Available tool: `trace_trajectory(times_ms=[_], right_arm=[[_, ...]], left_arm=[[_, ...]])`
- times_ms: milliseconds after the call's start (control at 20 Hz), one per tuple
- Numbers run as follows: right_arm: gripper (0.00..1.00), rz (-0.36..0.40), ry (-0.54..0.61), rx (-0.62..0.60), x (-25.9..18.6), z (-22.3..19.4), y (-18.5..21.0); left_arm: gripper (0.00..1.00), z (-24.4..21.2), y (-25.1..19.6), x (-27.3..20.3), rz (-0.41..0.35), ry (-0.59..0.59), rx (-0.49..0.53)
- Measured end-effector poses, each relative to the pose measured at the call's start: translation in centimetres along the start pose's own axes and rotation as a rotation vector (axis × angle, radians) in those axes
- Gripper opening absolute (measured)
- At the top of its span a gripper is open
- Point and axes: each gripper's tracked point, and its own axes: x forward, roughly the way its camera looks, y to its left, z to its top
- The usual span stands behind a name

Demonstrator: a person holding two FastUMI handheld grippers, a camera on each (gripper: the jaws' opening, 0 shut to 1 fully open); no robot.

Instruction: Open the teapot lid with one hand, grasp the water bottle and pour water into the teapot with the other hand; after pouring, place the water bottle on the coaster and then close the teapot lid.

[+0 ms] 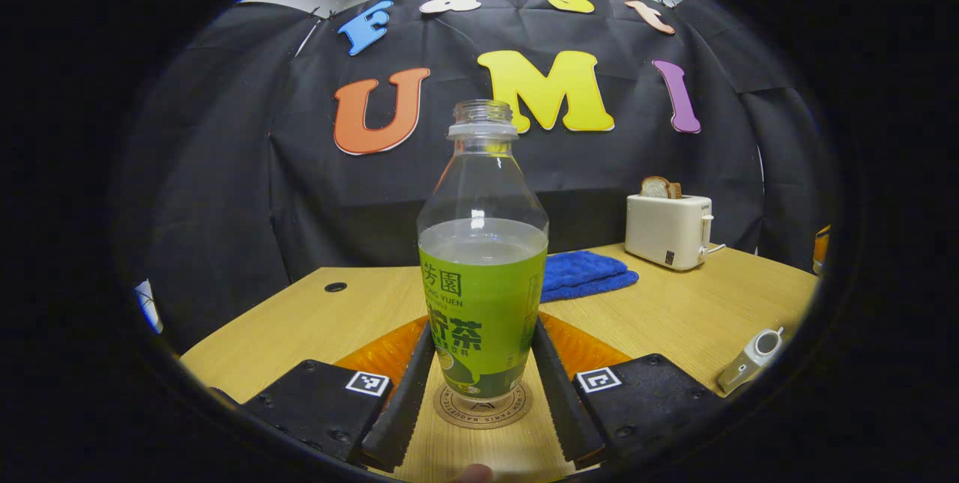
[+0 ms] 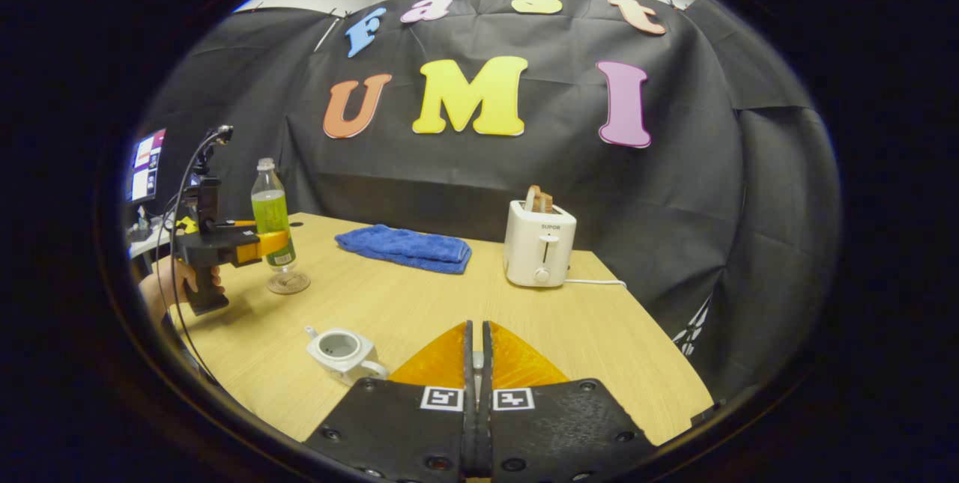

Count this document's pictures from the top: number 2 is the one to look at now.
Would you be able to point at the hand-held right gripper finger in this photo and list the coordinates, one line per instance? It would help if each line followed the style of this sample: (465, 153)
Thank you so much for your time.
(469, 423)
(485, 423)

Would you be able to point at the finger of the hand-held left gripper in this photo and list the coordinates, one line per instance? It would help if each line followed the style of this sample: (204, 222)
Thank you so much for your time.
(236, 224)
(266, 245)

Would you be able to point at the clear water bottle green label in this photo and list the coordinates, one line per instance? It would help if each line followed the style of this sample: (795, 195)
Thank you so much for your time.
(270, 206)

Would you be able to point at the round cork coaster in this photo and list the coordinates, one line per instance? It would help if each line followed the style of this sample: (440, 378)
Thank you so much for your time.
(288, 285)

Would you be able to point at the white teacup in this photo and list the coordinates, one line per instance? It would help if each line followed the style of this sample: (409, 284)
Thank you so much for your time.
(348, 363)

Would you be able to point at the white side desk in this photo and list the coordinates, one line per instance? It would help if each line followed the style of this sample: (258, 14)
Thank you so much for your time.
(153, 242)

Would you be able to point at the computer monitor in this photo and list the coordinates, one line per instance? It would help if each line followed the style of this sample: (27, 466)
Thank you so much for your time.
(146, 165)

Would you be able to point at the blue towel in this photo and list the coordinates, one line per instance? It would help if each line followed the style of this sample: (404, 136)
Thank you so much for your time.
(404, 247)

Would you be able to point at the white toaster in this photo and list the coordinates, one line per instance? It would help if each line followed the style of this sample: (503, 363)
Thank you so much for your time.
(539, 243)

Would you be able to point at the bread slice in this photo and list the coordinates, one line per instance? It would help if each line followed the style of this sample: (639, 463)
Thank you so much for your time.
(532, 198)

